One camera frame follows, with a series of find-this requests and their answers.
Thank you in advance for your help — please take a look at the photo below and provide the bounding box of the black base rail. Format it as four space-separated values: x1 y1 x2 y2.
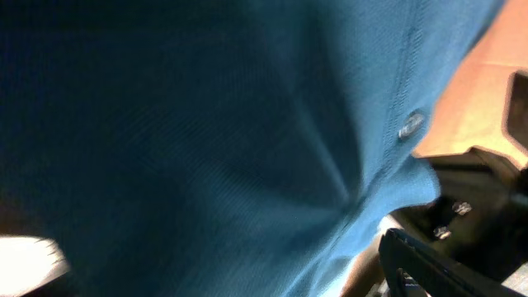
392 147 527 282

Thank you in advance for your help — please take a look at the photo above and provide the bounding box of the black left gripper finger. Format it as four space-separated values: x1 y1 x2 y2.
379 229 522 297

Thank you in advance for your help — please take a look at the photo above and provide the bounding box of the teal blue t-shirt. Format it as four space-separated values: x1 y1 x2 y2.
1 0 502 296

